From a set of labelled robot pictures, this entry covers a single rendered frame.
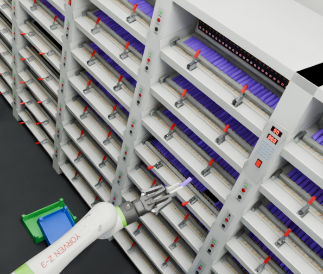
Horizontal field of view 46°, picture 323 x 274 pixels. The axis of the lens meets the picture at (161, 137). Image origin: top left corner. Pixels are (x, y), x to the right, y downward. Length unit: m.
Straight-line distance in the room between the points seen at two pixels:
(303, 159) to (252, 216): 0.40
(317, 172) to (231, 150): 0.38
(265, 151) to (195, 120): 0.38
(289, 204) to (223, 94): 0.49
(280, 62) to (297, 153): 0.33
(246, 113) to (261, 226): 0.49
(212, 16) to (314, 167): 0.66
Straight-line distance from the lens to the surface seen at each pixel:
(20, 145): 3.33
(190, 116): 1.73
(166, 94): 1.82
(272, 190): 1.56
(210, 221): 1.88
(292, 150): 1.45
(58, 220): 2.73
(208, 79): 1.63
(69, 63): 2.47
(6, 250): 2.71
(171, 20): 1.72
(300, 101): 1.36
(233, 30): 1.48
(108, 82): 2.17
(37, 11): 2.81
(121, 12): 2.00
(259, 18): 1.68
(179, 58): 1.72
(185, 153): 1.84
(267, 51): 1.41
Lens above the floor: 2.28
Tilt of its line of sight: 39 degrees down
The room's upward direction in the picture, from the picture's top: 18 degrees clockwise
